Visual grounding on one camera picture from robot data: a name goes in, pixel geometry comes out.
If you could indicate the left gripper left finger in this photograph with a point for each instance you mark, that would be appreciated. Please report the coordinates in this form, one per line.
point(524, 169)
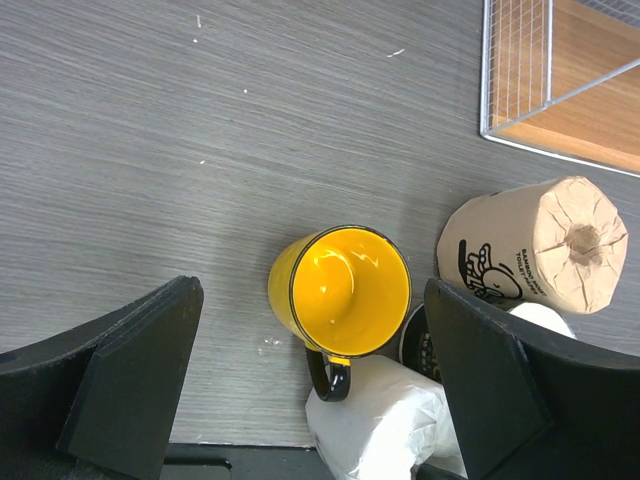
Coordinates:
point(99, 400)

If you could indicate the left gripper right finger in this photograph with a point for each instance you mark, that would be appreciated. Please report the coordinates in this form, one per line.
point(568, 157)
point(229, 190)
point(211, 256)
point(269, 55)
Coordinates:
point(527, 402)

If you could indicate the white towel roll front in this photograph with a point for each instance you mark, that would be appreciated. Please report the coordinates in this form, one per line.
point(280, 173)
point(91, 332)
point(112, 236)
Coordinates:
point(392, 420)

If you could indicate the brown paper towel roll back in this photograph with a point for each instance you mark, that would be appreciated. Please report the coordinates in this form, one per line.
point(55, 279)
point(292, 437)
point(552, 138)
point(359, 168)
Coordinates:
point(560, 243)

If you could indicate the white roll dark wrap centre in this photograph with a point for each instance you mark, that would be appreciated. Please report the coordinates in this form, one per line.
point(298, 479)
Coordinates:
point(416, 350)

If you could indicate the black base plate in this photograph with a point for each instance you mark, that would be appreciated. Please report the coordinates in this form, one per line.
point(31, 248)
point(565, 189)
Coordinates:
point(209, 461)

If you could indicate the yellow mug black handle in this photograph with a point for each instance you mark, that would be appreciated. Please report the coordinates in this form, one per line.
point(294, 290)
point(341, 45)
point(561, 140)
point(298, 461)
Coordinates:
point(344, 292)

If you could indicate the white wire wooden shelf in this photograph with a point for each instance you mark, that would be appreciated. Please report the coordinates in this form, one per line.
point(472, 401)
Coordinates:
point(561, 78)

